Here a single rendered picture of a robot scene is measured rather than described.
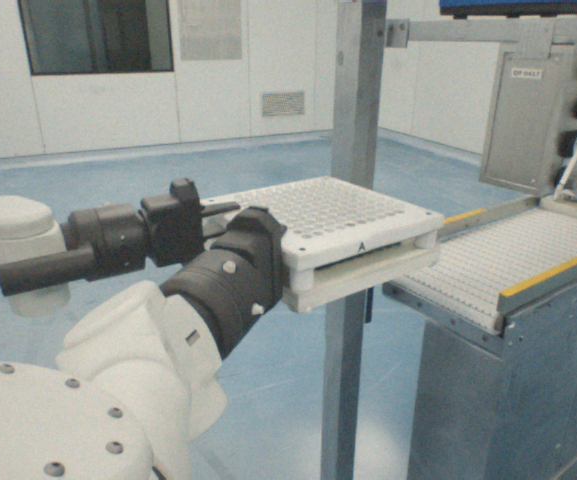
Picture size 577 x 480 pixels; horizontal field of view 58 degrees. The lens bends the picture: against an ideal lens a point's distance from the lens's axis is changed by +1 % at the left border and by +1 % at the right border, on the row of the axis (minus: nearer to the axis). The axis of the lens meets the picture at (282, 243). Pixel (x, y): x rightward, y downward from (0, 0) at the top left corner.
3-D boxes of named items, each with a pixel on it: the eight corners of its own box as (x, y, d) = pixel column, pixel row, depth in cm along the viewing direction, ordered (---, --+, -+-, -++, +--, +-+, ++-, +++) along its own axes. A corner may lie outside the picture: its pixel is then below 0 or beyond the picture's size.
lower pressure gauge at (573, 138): (569, 160, 70) (576, 132, 68) (559, 158, 71) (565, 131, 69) (584, 156, 72) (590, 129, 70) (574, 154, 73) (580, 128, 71)
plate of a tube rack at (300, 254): (326, 186, 87) (326, 174, 87) (444, 228, 69) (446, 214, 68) (196, 212, 74) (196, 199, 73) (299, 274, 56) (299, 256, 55)
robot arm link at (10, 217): (77, 278, 61) (19, 253, 69) (62, 206, 58) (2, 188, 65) (24, 300, 56) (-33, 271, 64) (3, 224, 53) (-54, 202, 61)
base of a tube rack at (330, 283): (325, 214, 89) (326, 200, 88) (439, 262, 71) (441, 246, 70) (199, 244, 76) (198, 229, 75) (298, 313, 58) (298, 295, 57)
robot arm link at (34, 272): (105, 274, 69) (10, 295, 64) (91, 197, 65) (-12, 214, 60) (123, 311, 59) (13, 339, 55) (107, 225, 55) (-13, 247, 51)
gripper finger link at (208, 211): (243, 212, 68) (199, 220, 66) (234, 205, 71) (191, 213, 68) (242, 200, 68) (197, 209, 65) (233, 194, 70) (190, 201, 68)
